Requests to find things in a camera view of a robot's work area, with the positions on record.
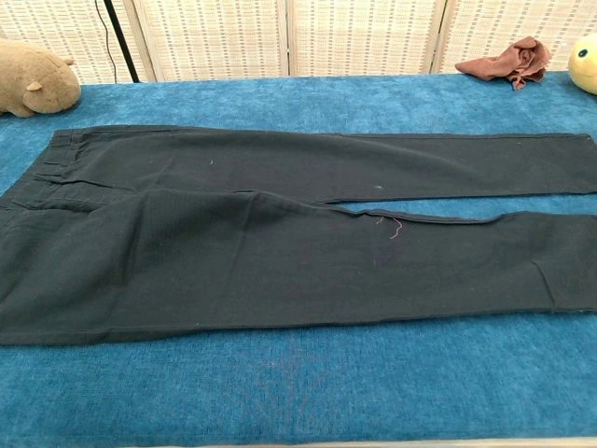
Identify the black trousers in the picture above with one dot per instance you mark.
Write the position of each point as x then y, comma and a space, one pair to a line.
186, 256

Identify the blue table mat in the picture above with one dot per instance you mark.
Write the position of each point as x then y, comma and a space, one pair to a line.
298, 382

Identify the bamboo folding screen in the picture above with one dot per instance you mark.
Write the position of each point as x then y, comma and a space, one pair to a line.
224, 37

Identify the black tripod stand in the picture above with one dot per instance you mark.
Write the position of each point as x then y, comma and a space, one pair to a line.
122, 46

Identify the crumpled brown cloth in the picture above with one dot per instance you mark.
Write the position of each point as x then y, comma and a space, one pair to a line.
508, 63

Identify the brown capybara plush toy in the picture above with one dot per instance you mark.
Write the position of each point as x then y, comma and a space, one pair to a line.
32, 79

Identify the yellow chick plush toy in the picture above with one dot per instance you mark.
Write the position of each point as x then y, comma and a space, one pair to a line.
585, 65

